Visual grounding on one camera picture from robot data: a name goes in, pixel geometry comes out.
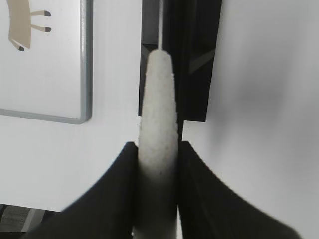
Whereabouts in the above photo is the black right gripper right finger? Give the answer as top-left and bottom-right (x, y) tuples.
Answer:
(177, 141), (300, 239)

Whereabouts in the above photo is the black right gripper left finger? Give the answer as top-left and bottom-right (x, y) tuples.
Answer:
(22, 142), (138, 239)

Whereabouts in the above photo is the white-handled kitchen knife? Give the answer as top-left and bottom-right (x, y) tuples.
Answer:
(133, 0), (178, 239)

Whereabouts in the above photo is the black knife stand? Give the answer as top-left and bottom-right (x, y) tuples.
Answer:
(139, 0), (223, 122)

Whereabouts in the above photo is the white grey-rimmed cutting board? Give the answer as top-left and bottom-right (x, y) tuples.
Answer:
(0, 0), (93, 124)

